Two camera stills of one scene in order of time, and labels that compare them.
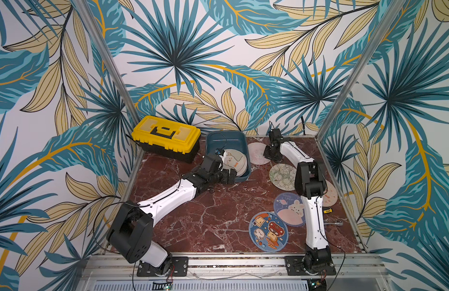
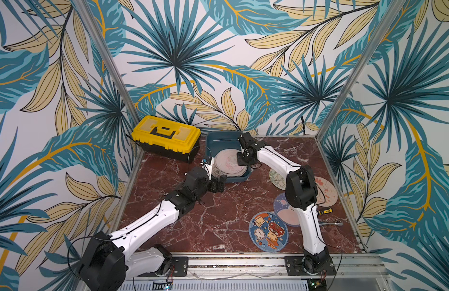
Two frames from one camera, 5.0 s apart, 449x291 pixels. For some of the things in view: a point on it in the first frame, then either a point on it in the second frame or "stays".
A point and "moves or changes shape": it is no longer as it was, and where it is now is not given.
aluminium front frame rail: x=358 y=266 stays
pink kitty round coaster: x=255 y=153 moves or changes shape
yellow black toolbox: x=168 y=137 stays
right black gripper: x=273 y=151 → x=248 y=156
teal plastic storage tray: x=230 y=140 stays
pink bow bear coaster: x=330 y=197 stays
